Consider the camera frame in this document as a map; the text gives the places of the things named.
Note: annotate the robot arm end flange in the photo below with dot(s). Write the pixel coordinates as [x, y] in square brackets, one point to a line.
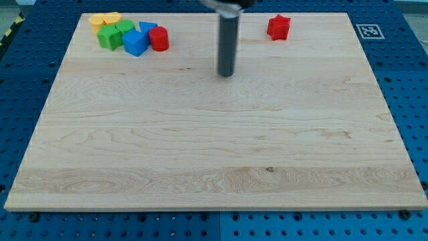
[228, 8]

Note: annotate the blue cube block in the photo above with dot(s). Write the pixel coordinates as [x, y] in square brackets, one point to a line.
[135, 42]

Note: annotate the light wooden board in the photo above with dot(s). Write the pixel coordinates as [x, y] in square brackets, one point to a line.
[300, 126]

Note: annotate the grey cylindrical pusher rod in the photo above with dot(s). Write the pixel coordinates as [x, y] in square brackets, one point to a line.
[227, 44]

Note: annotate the red cylinder block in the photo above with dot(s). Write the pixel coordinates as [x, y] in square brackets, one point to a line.
[159, 39]

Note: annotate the red star block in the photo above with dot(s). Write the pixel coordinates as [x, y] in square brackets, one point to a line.
[278, 27]

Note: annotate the blue triangle block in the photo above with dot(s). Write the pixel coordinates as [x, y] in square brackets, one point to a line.
[146, 26]

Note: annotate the green cylinder block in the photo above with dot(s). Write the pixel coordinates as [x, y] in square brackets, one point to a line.
[124, 26]

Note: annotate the green pentagon block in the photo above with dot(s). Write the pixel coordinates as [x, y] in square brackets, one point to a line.
[109, 37]

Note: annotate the yellow hexagon block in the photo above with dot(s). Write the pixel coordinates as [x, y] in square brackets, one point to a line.
[111, 18]

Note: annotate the yellow cylinder block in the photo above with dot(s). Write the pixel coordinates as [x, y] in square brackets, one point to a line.
[96, 21]

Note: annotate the white fiducial marker tag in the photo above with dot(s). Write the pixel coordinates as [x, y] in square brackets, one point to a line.
[369, 31]

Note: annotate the black bolt front left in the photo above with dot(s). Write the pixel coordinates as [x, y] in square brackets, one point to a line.
[34, 217]

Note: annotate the black bolt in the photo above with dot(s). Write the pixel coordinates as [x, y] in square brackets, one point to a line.
[34, 217]
[405, 214]

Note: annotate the black bolt front right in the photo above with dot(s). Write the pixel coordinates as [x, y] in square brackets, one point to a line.
[405, 214]

